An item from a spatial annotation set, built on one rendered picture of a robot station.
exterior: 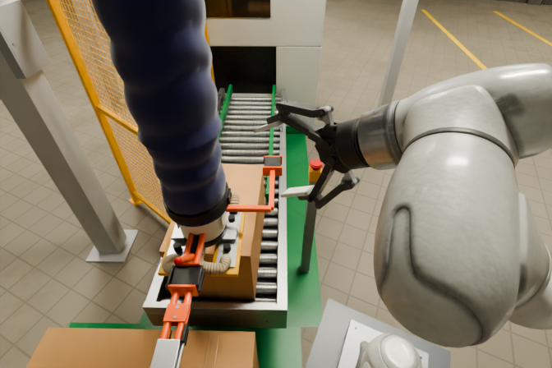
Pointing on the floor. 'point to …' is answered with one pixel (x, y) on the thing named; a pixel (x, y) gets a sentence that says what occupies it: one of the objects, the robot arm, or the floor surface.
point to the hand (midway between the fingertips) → (276, 160)
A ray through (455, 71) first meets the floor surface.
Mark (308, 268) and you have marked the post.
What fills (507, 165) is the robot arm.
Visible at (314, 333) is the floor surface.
